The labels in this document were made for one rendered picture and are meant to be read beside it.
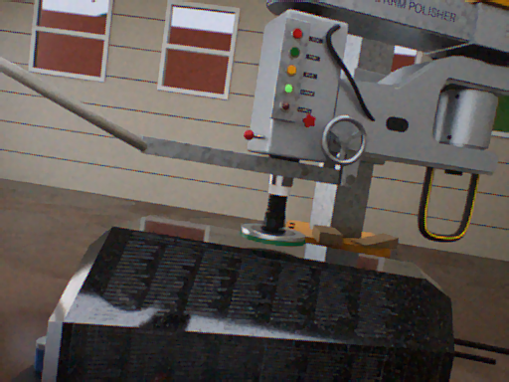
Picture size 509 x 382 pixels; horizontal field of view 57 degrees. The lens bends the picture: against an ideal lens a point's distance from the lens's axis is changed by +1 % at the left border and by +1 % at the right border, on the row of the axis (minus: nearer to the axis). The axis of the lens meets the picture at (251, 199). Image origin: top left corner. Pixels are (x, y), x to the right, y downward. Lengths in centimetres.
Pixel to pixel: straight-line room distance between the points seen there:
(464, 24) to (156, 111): 670
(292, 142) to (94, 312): 75
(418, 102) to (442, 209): 637
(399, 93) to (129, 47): 706
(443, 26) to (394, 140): 39
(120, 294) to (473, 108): 129
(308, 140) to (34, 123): 775
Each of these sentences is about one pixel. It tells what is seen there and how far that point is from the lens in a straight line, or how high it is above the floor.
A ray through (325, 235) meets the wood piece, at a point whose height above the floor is 82.
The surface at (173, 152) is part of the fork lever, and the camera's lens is 136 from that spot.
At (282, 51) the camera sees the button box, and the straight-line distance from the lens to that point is 139.
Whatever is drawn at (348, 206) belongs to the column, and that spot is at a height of 93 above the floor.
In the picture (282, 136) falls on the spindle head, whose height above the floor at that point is 118.
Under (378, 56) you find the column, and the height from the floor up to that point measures 164.
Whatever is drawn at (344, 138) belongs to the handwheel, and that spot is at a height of 120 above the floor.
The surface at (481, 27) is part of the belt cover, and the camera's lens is 176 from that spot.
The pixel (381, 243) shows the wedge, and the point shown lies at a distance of 218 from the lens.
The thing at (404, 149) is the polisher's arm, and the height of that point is 120.
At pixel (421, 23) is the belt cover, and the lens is 164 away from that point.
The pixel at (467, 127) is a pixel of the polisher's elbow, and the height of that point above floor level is 131.
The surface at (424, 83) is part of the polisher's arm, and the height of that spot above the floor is 142.
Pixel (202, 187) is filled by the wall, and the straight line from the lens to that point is 782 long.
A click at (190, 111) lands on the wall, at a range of 788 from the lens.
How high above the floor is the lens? 113
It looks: 6 degrees down
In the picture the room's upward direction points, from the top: 8 degrees clockwise
